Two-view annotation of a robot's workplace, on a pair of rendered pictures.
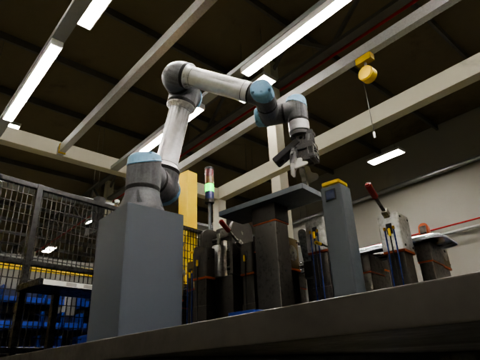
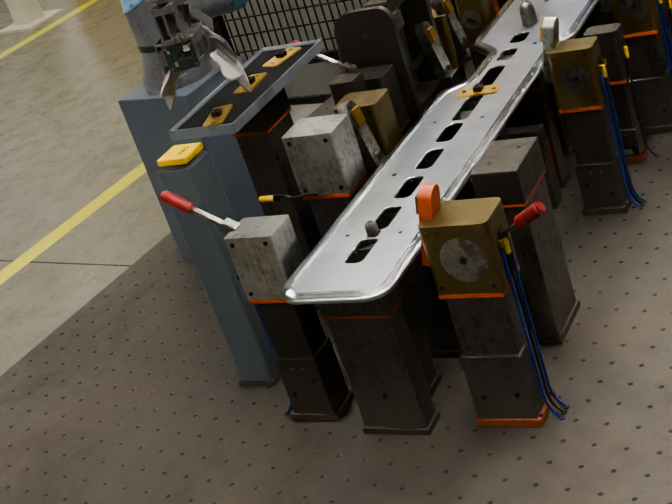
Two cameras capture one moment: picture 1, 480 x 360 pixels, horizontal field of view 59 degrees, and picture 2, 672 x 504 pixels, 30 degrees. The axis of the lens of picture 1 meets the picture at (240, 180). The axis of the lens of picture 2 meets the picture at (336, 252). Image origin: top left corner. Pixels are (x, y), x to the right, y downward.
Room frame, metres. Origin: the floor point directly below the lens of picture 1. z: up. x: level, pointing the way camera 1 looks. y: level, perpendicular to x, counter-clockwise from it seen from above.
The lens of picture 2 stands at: (1.18, -2.31, 1.84)
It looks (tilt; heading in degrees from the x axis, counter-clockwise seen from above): 26 degrees down; 83
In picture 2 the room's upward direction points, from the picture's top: 19 degrees counter-clockwise
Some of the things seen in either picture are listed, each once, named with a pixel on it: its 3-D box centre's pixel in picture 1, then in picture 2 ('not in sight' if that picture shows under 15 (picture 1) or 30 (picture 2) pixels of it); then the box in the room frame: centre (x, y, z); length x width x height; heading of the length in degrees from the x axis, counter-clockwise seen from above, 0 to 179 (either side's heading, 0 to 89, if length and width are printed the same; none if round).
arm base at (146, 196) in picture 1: (141, 203); (171, 57); (1.30, 0.33, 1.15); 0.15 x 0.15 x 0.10
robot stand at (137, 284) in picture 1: (137, 278); (210, 160); (1.30, 0.33, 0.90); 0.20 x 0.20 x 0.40; 42
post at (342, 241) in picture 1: (345, 258); (226, 272); (1.23, -0.30, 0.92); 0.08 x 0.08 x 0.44; 50
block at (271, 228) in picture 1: (273, 271); (289, 198); (1.40, -0.10, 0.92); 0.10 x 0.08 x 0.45; 50
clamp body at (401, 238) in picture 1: (401, 273); (284, 322); (1.28, -0.48, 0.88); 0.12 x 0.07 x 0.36; 140
